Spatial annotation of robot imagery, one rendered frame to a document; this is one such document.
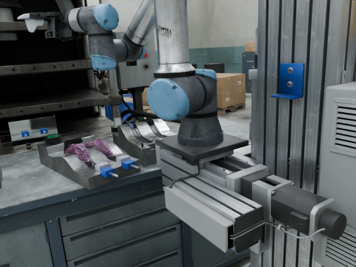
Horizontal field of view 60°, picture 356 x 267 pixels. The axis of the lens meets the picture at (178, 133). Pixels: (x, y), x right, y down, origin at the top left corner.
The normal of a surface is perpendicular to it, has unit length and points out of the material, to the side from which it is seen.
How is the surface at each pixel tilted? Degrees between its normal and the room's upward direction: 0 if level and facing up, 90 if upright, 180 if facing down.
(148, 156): 90
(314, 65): 90
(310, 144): 90
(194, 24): 90
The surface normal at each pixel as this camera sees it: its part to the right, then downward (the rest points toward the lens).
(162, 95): -0.51, 0.38
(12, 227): 0.47, 0.21
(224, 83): 0.72, 0.14
